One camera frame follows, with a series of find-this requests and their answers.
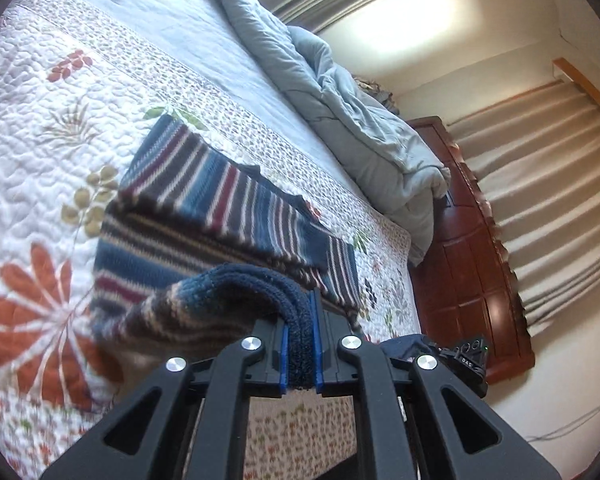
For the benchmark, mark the light blue duvet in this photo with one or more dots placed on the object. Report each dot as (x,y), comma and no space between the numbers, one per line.
(360,135)

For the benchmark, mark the wooden curtain rail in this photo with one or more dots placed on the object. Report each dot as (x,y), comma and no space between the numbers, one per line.
(577,77)

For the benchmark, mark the white floral quilt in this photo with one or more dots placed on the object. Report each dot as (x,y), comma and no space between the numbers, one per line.
(30,135)

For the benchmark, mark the dark wooden headboard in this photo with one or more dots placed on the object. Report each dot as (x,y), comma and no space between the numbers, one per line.
(470,270)

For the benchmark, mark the patterned pillow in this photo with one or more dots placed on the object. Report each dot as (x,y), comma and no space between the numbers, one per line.
(375,92)

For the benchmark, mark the beige pleated curtain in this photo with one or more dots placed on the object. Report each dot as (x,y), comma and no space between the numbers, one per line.
(555,185)

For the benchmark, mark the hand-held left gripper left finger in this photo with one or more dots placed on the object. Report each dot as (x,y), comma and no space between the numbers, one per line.
(282,355)

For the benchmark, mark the blue striped knit sweater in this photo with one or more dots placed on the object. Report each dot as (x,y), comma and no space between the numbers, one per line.
(205,200)

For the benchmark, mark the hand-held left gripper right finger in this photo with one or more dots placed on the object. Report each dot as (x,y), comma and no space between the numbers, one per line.
(319,355)

